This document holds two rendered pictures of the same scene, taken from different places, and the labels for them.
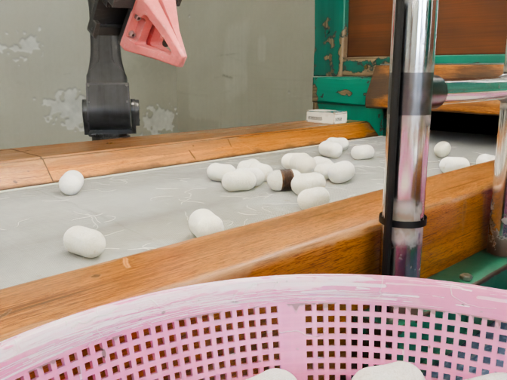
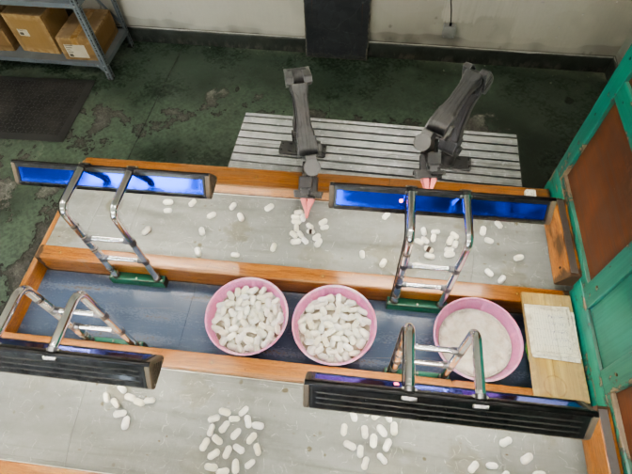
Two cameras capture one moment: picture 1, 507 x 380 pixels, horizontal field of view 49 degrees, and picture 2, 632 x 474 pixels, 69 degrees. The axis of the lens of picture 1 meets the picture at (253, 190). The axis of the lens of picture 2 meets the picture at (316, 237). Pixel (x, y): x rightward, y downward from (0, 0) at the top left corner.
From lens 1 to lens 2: 1.39 m
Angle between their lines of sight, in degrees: 61
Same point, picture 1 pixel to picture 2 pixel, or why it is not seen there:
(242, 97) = not seen: outside the picture
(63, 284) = (342, 275)
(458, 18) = (586, 214)
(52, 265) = (355, 256)
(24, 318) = (335, 279)
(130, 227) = (377, 248)
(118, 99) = (450, 148)
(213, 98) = not seen: outside the picture
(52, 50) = not seen: outside the picture
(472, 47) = (581, 229)
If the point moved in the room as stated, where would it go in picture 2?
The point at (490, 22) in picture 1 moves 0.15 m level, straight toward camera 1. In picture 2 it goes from (588, 229) to (545, 242)
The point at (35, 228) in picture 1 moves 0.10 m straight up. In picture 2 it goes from (364, 236) to (366, 220)
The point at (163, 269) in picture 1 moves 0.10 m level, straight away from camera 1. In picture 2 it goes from (355, 279) to (372, 260)
